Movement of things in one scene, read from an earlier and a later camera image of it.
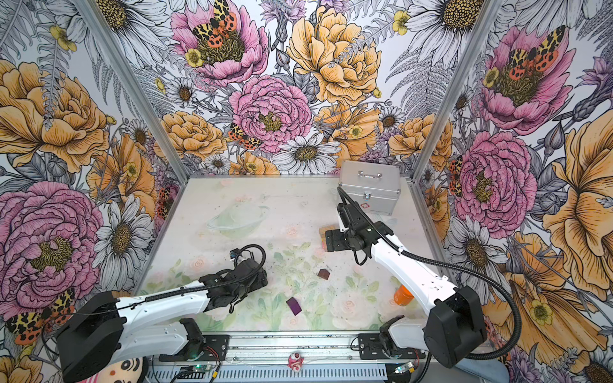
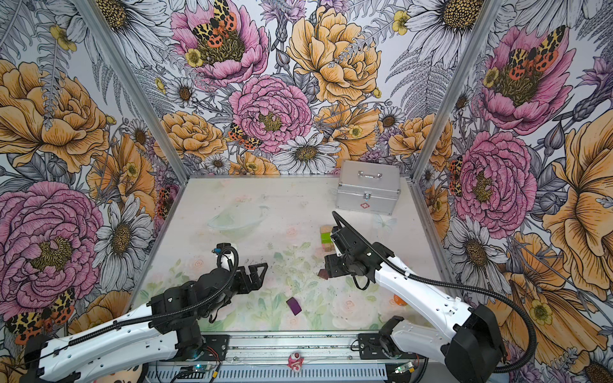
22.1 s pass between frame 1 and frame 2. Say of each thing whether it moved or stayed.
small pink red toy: stayed
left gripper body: stayed
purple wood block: stayed
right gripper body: moved
